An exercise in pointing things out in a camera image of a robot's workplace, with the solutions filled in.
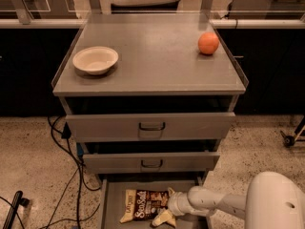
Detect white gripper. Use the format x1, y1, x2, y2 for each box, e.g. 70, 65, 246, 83
152, 187, 193, 227

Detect brown sea salt chip bag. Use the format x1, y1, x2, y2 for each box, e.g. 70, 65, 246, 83
120, 189, 176, 228

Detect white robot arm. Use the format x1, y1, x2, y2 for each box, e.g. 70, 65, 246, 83
152, 172, 305, 229

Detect grey middle drawer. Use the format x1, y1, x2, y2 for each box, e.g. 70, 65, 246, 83
83, 152, 220, 174

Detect grey drawer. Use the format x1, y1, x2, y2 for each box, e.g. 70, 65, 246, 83
66, 113, 235, 142
83, 152, 220, 174
98, 178, 212, 229

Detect grey bottom drawer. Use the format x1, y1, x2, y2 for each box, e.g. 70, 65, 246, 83
98, 178, 212, 229

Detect grey top drawer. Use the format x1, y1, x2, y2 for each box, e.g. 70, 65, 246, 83
66, 113, 235, 142

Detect grey metal drawer cabinet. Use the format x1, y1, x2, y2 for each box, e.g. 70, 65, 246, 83
51, 12, 250, 229

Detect black wheeled stand base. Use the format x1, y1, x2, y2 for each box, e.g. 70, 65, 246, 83
280, 115, 305, 148

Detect black bar on floor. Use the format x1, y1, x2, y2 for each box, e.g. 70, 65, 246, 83
3, 191, 30, 229

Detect orange fruit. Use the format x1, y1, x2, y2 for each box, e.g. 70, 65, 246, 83
198, 32, 219, 55

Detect dark chair back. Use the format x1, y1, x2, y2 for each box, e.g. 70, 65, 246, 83
111, 0, 181, 13

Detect black floor cables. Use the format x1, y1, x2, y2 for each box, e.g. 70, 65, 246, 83
0, 114, 102, 229

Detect grey metal post left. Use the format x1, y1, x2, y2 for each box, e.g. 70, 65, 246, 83
11, 0, 31, 25

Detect white counter rail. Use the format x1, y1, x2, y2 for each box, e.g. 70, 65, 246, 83
0, 19, 305, 30

